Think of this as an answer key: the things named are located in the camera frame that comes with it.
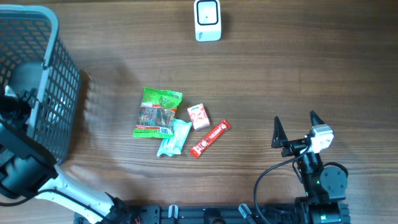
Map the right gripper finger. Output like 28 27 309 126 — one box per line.
271 116 288 148
310 110 324 126

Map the red Nescafe stick sachet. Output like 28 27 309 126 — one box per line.
190 119 231 159

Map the red tissue pack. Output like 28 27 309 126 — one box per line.
187 103 210 130

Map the mint green pack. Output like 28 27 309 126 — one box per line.
157 119 192 157

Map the green snack bag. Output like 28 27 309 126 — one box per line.
132 86 183 139

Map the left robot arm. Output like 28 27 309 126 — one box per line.
1 89 134 223

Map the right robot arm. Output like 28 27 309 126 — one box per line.
271 111 349 223

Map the white barcode scanner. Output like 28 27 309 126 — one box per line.
193 0 222 42

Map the dark grey plastic basket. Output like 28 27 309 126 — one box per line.
1 4 81 164

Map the right black cable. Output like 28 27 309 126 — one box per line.
253 144 312 224

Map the black cable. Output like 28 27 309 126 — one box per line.
0 188 109 224
253 144 312 224

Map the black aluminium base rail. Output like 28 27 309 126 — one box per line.
73 203 351 224

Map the left black cable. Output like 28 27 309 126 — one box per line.
0 188 109 224

